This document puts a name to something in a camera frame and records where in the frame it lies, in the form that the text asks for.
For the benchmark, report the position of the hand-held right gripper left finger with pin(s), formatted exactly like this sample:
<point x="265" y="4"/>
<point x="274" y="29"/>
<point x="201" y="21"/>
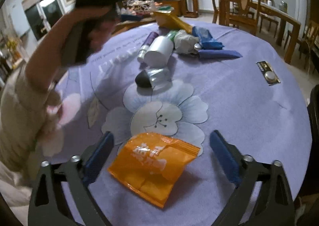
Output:
<point x="96" y="158"/>

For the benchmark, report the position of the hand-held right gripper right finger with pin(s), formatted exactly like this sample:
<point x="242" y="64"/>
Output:
<point x="225" y="158"/>

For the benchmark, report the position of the orange snack packet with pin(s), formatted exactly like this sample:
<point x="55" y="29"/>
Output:
<point x="152" y="166"/>

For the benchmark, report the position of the black trash bin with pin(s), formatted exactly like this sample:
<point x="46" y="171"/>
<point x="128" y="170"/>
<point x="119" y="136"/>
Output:
<point x="314" y="121"/>

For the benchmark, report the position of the person's left forearm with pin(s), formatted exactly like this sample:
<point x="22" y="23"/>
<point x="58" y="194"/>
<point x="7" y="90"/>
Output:
<point x="32" y="86"/>

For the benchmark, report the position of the person's left hand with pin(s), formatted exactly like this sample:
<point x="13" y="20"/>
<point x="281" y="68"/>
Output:
<point x="99" y="34"/>

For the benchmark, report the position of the white lace basket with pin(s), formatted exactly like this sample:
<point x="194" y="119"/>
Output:
<point x="139" y="5"/>

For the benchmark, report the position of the wooden coffee table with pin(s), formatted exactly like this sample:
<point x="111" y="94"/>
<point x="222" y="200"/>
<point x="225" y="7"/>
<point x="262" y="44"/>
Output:
<point x="134" y="20"/>

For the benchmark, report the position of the purple floral tablecloth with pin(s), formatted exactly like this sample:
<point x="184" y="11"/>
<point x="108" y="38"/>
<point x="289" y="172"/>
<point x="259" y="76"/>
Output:
<point x="224" y="106"/>

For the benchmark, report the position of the yellow foil packet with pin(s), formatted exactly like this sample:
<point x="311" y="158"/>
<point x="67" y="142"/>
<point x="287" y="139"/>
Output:
<point x="172" y="20"/>

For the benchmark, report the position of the purple tube bottle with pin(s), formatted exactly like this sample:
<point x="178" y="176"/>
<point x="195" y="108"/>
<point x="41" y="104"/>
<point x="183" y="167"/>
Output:
<point x="147" y="45"/>

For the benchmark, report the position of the wooden television cabinet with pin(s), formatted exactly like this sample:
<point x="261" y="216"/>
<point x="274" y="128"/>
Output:
<point x="178" y="8"/>

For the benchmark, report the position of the green and white tube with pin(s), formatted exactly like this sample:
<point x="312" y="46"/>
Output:
<point x="172" y="34"/>

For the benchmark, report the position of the white plastic jar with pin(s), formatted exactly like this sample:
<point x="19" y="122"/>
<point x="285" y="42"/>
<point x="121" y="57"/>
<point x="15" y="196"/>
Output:
<point x="159" y="50"/>

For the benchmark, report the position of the glass balcony door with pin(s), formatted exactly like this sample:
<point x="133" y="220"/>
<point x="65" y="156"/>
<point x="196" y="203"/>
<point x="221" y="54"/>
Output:
<point x="42" y="14"/>

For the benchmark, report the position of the crumpled grey paper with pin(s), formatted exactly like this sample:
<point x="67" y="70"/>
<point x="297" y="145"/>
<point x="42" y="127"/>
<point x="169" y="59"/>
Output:
<point x="185" y="41"/>

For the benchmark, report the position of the black button battery card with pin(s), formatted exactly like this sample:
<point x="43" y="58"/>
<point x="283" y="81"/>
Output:
<point x="269" y="74"/>

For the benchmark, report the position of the silver tube with black cap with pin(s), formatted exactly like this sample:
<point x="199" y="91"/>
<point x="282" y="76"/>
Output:
<point x="154" y="77"/>

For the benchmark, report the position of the blue plastic bag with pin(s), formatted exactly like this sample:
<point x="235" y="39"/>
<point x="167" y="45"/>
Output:
<point x="208" y="38"/>

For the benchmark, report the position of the purple flat packet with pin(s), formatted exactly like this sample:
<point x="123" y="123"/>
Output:
<point x="221" y="53"/>

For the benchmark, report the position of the wooden chair with oval inlay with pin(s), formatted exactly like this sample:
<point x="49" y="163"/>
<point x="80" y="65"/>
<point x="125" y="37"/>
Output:
<point x="243" y="4"/>

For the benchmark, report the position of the wooden dining chair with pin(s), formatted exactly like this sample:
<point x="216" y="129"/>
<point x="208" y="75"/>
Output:
<point x="309" y="39"/>
<point x="269" y="11"/>

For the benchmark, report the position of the wooden dining table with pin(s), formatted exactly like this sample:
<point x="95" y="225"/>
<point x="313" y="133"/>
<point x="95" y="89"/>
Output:
<point x="284" y="20"/>

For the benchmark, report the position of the silver kettle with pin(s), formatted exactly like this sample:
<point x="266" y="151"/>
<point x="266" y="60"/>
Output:
<point x="282" y="6"/>

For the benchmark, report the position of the white standing air conditioner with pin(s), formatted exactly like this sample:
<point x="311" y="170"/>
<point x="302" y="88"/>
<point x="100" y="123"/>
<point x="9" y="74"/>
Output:
<point x="302" y="1"/>

